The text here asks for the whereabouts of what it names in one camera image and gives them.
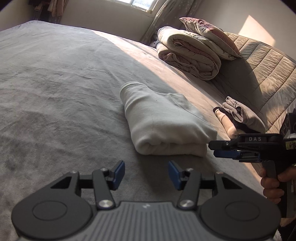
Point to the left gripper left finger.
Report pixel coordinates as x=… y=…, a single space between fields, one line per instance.
x=104 y=181

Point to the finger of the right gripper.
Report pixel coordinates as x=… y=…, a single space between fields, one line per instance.
x=235 y=155
x=223 y=145

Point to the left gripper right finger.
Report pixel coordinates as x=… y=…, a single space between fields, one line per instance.
x=188 y=181

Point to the white Winnie the Pooh sweatshirt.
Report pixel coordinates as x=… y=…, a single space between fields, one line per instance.
x=164 y=123

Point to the dark clothes hanging in corner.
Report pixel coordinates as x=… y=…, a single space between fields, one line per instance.
x=50 y=11

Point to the person's right hand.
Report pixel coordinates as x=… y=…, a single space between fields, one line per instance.
x=271 y=186

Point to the folded beige garment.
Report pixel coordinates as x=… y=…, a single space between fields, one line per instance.
x=226 y=123

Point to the folded grey sweater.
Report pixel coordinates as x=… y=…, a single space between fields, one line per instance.
x=243 y=114

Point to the grey quilted headboard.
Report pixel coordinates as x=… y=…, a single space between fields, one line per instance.
x=262 y=78

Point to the folded beige pink comforter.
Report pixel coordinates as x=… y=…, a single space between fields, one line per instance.
x=189 y=52

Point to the pink grey pillow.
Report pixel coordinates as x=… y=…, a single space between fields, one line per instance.
x=212 y=37

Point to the beige patterned curtain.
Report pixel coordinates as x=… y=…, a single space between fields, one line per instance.
x=168 y=15

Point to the window with bars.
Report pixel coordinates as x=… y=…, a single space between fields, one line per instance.
x=144 y=5

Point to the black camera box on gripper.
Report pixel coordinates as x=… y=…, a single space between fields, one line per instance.
x=287 y=129

